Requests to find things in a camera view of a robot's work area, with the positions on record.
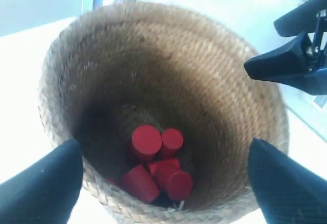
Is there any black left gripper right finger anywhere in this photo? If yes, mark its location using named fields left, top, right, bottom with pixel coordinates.
left=248, top=139, right=326, bottom=223

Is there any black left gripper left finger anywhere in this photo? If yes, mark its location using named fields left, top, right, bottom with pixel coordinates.
left=1, top=140, right=83, bottom=223

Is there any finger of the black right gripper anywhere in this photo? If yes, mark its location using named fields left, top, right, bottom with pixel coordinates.
left=244, top=32, right=326, bottom=95
left=274, top=0, right=326, bottom=37

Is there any large red cylinder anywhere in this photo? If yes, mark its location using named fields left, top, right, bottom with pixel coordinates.
left=130, top=124, right=162, bottom=163

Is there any brown woven wicker basket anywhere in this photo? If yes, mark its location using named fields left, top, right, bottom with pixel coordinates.
left=38, top=1, right=289, bottom=223

